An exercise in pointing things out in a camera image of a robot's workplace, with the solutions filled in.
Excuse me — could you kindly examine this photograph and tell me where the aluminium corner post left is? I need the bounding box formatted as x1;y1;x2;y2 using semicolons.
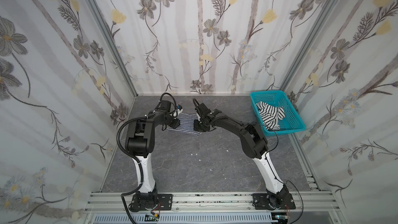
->
85;0;138;98

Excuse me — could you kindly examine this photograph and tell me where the aluminium corner post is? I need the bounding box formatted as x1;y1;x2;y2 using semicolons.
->
85;0;138;98
279;0;339;91

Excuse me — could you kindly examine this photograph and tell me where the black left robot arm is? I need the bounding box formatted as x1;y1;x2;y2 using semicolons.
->
124;100;179;212

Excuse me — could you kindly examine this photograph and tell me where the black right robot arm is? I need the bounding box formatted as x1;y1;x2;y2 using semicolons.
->
193;99;295;210

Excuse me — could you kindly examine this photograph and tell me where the blue striped tank top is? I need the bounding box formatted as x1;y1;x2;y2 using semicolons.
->
167;113;201;136

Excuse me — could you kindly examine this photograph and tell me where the black striped tank top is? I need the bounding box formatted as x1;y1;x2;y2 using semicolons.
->
256;101;286;131

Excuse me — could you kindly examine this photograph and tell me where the teal plastic basket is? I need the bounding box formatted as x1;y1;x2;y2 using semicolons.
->
250;90;306;136

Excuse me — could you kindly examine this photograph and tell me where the aluminium corner post right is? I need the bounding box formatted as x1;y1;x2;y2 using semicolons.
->
279;0;339;91

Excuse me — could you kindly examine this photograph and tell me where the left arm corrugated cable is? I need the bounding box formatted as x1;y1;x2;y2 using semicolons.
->
116;114;150;224

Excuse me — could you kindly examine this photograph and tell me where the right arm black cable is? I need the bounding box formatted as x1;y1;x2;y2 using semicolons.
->
264;130;304;224

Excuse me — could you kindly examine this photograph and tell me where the white vented cable duct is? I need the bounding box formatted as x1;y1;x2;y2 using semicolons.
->
93;213;274;224

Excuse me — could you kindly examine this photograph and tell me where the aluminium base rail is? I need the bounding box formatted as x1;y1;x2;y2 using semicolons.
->
84;191;340;214

